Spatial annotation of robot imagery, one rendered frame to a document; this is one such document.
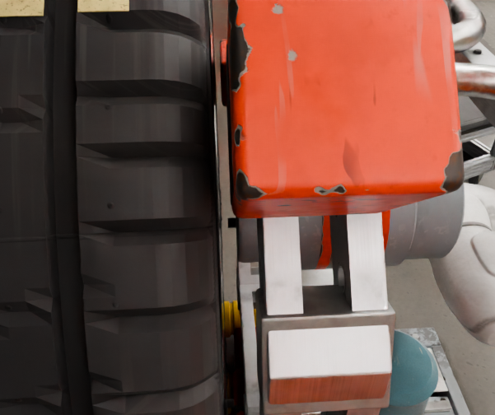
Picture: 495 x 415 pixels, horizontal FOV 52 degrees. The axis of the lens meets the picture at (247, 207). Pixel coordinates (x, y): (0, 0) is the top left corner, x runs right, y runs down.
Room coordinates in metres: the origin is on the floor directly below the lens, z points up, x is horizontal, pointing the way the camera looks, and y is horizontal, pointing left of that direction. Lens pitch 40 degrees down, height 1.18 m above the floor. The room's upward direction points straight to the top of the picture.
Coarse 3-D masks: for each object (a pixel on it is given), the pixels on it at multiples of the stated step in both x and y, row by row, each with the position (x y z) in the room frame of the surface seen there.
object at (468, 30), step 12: (456, 0) 0.54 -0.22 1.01; (468, 0) 0.53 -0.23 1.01; (456, 12) 0.52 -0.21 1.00; (468, 12) 0.50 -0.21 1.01; (480, 12) 0.50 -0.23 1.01; (456, 24) 0.46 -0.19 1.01; (468, 24) 0.46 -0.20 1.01; (480, 24) 0.47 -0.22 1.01; (456, 36) 0.45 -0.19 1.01; (468, 36) 0.45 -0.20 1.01; (480, 36) 0.46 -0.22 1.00; (456, 48) 0.45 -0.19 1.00; (468, 48) 0.46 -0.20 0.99
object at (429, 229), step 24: (456, 192) 0.37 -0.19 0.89; (312, 216) 0.34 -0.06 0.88; (384, 216) 0.35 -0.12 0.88; (408, 216) 0.35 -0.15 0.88; (432, 216) 0.35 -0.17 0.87; (456, 216) 0.36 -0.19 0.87; (240, 240) 0.34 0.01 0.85; (312, 240) 0.34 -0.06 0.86; (384, 240) 0.34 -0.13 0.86; (408, 240) 0.34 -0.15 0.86; (432, 240) 0.35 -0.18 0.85; (456, 240) 0.35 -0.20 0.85; (312, 264) 0.34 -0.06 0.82
